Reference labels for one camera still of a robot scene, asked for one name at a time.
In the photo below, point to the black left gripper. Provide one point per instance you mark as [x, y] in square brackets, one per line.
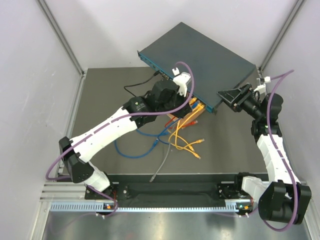
[183, 112]

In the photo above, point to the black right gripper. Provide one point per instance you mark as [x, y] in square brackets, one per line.
[247, 92]

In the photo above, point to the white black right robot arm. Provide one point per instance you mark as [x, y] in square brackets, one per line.
[284, 199]

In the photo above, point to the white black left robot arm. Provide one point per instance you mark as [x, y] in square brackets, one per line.
[166, 97]

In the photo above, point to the wooden base board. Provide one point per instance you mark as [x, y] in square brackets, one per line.
[191, 117]

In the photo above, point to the dark blue network switch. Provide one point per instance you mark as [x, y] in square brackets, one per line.
[214, 67]

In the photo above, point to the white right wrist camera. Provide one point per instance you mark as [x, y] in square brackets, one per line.
[261, 84]

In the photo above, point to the aluminium frame rail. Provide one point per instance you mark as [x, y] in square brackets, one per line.
[69, 197]

